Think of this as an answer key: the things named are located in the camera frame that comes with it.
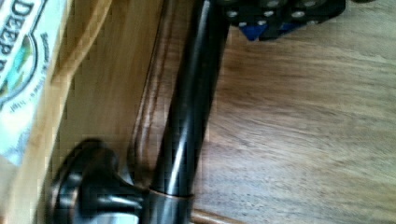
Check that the white chips bag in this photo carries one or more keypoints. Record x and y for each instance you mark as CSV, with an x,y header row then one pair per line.
x,y
28,34

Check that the wooden drawer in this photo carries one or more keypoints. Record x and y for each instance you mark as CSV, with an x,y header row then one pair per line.
x,y
301,131

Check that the black gripper finger with blue tip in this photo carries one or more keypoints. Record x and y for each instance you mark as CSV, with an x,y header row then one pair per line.
x,y
270,19

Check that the black drawer handle bar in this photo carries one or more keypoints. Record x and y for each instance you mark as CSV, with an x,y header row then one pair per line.
x,y
87,184

